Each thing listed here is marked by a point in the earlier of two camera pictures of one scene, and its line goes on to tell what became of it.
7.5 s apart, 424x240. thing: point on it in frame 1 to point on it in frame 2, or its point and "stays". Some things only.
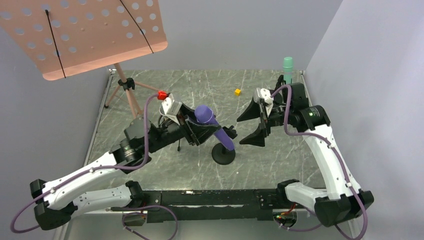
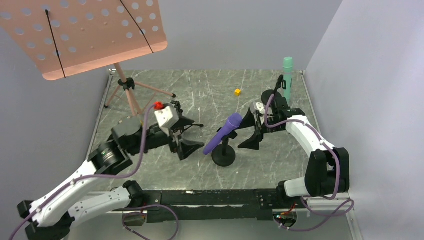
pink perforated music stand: [64, 38] stays
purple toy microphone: [204, 114] to [233, 122]
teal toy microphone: [287, 69] stays
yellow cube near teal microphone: [237, 92] stays
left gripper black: [191, 128] to [177, 138]
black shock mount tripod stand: [164, 123] to [178, 107]
